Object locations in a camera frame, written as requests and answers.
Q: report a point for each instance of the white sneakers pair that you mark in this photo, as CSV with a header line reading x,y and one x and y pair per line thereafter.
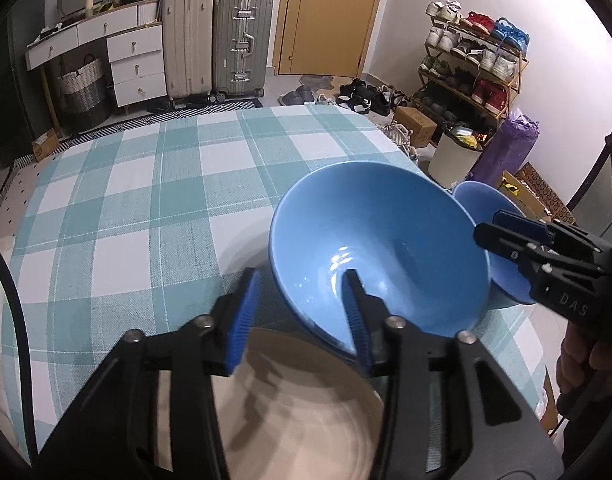
x,y
401,137

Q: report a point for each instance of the rows of sneakers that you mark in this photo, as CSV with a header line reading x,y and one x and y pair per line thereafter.
x,y
486,60

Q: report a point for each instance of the patterned cardboard box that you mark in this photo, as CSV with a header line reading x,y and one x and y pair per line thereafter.
x,y
541,190

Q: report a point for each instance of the white drawer desk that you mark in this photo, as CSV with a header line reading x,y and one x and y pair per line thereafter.
x,y
136,60

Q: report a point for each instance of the purple rolled mat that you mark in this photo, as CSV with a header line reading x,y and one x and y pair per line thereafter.
x,y
508,145

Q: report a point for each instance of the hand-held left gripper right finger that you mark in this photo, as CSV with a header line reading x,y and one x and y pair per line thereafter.
x,y
358,325

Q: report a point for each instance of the low cardboard box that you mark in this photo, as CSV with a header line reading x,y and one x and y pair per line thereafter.
x,y
46,145

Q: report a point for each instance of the pile of slippers and sandals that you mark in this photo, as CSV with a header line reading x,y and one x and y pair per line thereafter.
x,y
356,97

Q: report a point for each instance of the white bottle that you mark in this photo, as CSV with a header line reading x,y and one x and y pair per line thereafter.
x,y
89,2

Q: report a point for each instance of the silver suitcase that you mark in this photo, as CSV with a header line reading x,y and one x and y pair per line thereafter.
x,y
241,45

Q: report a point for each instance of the small cardboard box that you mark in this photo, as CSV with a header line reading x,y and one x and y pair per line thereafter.
x,y
416,125

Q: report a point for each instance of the beige suitcase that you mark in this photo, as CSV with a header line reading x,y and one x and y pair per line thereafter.
x,y
188,45

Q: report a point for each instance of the wooden door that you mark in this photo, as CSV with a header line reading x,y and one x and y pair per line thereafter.
x,y
331,15

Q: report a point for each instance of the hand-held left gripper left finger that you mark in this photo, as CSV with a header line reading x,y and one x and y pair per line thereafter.
x,y
243,320

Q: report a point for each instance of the teal white checked tablecloth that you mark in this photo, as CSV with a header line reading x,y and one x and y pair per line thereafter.
x,y
136,210

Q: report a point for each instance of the white trash bin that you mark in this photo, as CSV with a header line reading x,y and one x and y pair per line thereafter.
x,y
453,160

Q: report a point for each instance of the cardboard box with black print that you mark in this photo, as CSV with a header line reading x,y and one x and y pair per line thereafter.
x,y
548,405

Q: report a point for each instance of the person's right hand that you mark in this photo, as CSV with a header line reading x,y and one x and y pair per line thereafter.
x,y
573,370

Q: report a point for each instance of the grey doormat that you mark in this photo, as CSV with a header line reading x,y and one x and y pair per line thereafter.
x,y
317,81

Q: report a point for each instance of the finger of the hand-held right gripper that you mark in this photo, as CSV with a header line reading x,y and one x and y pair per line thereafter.
x,y
506,245
521,222

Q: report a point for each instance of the woven laundry basket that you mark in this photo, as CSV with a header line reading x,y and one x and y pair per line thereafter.
x,y
81,90

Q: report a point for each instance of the wooden shoe rack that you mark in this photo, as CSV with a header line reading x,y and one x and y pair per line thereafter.
x,y
516,75

